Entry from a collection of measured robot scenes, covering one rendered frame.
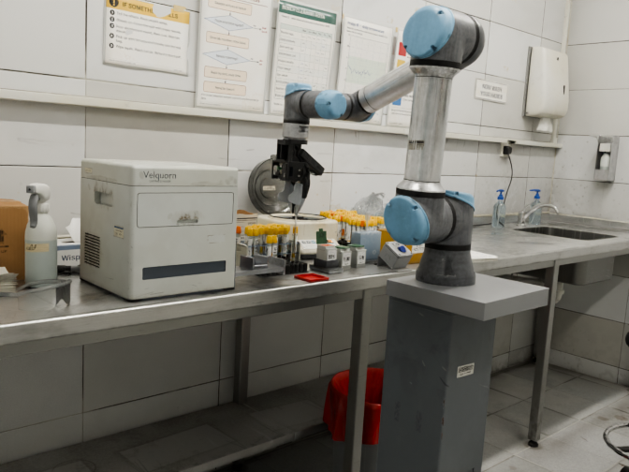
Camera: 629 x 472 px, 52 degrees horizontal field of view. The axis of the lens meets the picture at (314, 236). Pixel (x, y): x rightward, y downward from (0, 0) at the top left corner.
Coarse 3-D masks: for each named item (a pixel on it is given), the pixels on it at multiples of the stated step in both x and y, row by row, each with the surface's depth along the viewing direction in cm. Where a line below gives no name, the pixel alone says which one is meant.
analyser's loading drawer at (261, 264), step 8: (256, 256) 169; (264, 256) 167; (240, 264) 167; (248, 264) 165; (256, 264) 170; (264, 264) 166; (272, 264) 173; (280, 264) 171; (240, 272) 160; (248, 272) 162; (256, 272) 164; (264, 272) 166; (272, 272) 168; (280, 272) 171
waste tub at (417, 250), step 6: (384, 234) 214; (384, 240) 214; (390, 240) 212; (408, 246) 207; (414, 246) 209; (420, 246) 211; (414, 252) 209; (420, 252) 211; (414, 258) 210; (420, 258) 212
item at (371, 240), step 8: (352, 232) 204; (360, 232) 203; (368, 232) 204; (376, 232) 207; (352, 240) 205; (360, 240) 202; (368, 240) 205; (376, 240) 208; (368, 248) 205; (376, 248) 208; (368, 256) 206; (376, 256) 209
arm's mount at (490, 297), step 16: (400, 288) 159; (416, 288) 155; (432, 288) 153; (448, 288) 154; (464, 288) 155; (480, 288) 156; (496, 288) 157; (512, 288) 157; (528, 288) 158; (544, 288) 159; (432, 304) 152; (448, 304) 148; (464, 304) 145; (480, 304) 142; (496, 304) 145; (512, 304) 149; (528, 304) 154; (544, 304) 160
